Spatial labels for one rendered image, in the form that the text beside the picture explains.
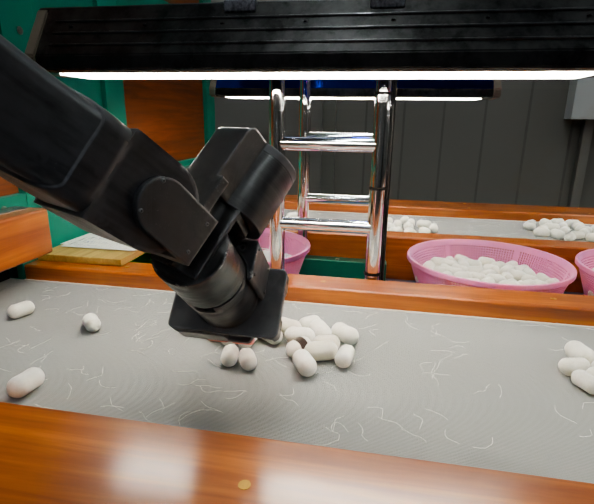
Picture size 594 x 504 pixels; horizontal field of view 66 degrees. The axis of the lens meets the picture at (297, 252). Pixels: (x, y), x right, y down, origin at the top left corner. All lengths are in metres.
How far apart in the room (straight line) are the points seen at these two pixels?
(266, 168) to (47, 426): 0.26
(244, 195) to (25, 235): 0.48
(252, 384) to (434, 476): 0.20
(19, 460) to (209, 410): 0.15
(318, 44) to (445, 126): 2.13
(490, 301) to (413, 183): 1.98
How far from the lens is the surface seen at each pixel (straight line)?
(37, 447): 0.41
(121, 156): 0.27
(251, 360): 0.49
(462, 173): 2.61
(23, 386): 0.51
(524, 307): 0.68
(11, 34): 0.87
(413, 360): 0.54
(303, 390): 0.47
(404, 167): 2.61
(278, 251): 0.71
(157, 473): 0.36
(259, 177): 0.35
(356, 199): 0.92
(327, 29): 0.50
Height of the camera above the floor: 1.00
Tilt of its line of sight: 16 degrees down
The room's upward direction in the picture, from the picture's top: 1 degrees clockwise
